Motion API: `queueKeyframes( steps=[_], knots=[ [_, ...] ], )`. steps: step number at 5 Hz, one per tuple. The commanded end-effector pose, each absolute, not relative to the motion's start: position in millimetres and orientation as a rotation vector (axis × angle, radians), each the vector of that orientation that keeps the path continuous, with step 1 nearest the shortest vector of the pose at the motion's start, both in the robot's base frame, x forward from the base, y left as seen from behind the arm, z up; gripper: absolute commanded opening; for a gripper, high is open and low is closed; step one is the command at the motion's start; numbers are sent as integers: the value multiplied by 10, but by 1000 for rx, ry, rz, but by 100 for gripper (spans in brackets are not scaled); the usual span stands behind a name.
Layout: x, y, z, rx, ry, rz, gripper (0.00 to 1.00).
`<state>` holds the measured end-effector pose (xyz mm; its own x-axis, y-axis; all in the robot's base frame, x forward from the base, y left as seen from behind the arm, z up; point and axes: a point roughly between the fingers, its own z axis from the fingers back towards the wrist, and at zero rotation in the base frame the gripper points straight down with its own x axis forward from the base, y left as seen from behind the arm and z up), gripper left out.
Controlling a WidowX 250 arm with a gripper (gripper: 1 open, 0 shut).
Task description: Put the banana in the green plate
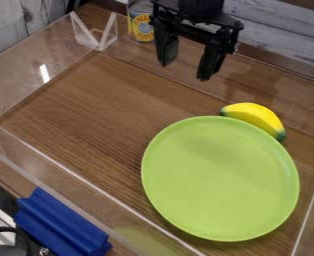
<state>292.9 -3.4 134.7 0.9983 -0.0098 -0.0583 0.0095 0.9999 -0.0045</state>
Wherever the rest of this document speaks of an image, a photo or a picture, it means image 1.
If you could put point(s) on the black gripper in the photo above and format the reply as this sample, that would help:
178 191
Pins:
201 21

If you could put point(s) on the yellow toy banana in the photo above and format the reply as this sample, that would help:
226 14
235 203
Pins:
259 116

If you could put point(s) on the green round plate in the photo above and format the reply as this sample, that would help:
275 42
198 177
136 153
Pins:
219 179

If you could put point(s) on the yellow labelled tin can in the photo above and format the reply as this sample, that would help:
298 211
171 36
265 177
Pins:
139 10

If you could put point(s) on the blue plastic block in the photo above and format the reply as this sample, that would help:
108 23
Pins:
52 223

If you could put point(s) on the clear acrylic corner bracket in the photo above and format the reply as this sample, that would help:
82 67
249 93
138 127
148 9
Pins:
94 38

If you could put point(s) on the clear acrylic enclosure wall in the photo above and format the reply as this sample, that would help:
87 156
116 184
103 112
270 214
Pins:
27 170

